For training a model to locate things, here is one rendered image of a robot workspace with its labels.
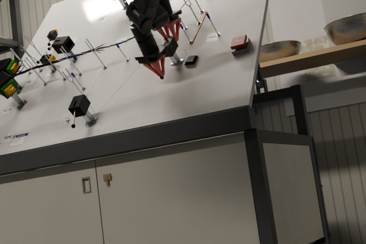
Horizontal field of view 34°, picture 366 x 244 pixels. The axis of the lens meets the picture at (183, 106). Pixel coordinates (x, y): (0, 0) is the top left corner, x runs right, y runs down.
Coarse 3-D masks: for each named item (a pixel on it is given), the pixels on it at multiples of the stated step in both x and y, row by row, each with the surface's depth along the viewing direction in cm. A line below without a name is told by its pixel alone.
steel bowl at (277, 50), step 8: (288, 40) 394; (264, 48) 397; (272, 48) 394; (280, 48) 394; (288, 48) 395; (296, 48) 398; (264, 56) 400; (272, 56) 397; (280, 56) 396; (288, 56) 397
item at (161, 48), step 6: (150, 36) 194; (138, 42) 195; (144, 42) 194; (150, 42) 194; (144, 48) 195; (150, 48) 195; (156, 48) 196; (162, 48) 196; (138, 54) 199; (144, 54) 197; (150, 54) 196; (156, 54) 194
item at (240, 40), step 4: (240, 36) 198; (244, 36) 197; (232, 40) 198; (236, 40) 197; (240, 40) 196; (244, 40) 195; (232, 44) 197; (236, 44) 196; (240, 44) 195; (244, 44) 194; (232, 48) 197
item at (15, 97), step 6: (0, 72) 235; (0, 78) 232; (6, 78) 229; (12, 78) 230; (0, 84) 228; (0, 90) 228; (6, 96) 230; (12, 96) 236; (18, 96) 237; (18, 102) 240; (24, 102) 240; (18, 108) 239
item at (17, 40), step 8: (16, 0) 283; (16, 8) 281; (16, 16) 280; (16, 24) 280; (16, 32) 279; (0, 40) 268; (8, 40) 273; (16, 40) 279; (0, 48) 284; (8, 48) 281; (16, 48) 278
